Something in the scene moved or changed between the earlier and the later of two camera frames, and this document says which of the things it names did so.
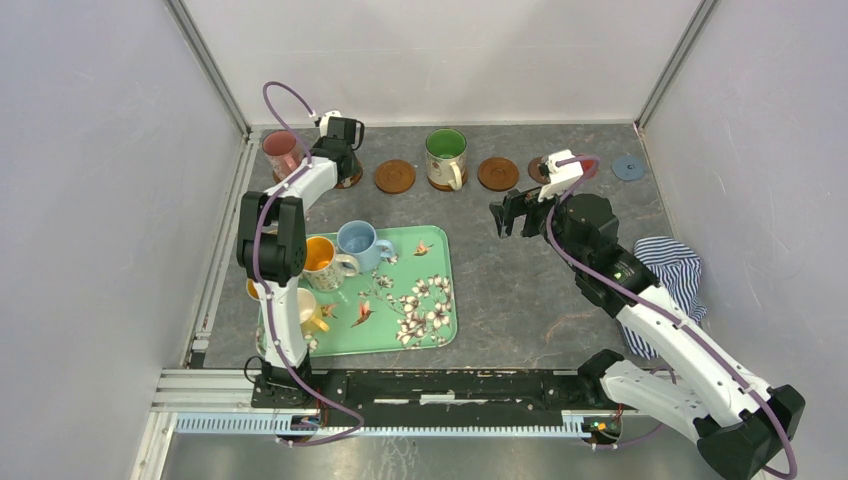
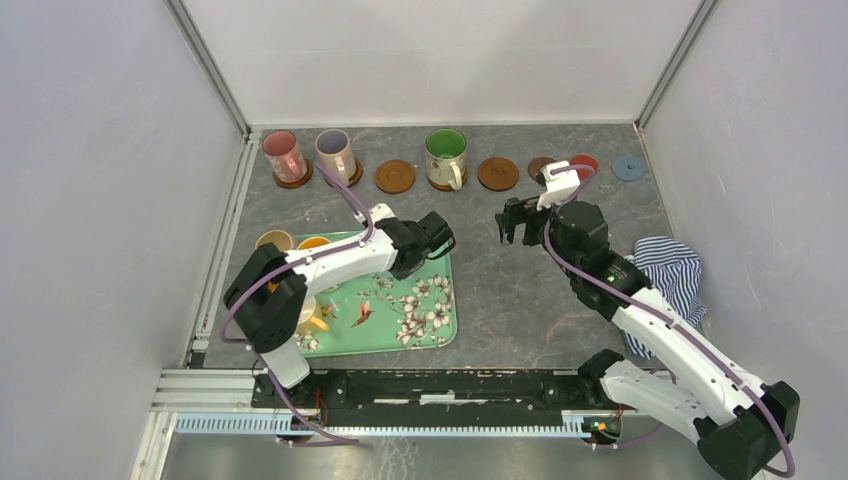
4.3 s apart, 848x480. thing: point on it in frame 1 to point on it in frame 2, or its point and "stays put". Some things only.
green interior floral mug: (445, 150) stays put
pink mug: (283, 151) stays put
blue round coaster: (628, 168) stays put
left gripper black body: (354, 165) to (402, 272)
